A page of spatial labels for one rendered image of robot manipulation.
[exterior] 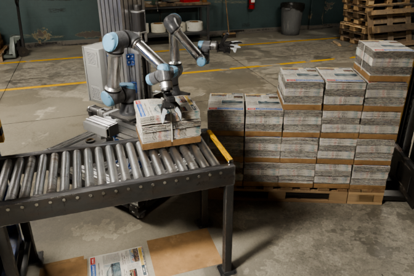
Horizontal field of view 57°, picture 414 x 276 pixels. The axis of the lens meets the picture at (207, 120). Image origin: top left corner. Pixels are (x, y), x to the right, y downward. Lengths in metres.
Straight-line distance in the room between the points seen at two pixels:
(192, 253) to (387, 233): 1.46
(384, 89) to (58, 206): 2.30
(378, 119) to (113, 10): 2.13
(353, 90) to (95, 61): 1.99
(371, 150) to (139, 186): 1.89
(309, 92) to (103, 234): 1.86
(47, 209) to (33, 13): 7.38
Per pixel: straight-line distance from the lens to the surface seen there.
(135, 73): 3.04
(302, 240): 2.99
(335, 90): 2.95
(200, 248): 2.85
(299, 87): 2.89
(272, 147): 3.05
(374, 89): 3.03
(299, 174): 3.21
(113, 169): 2.24
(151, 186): 2.11
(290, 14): 9.83
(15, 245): 2.98
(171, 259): 2.78
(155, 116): 2.30
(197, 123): 2.39
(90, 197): 2.11
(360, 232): 3.18
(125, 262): 2.80
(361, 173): 3.33
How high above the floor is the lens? 1.93
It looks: 24 degrees down
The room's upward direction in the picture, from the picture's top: straight up
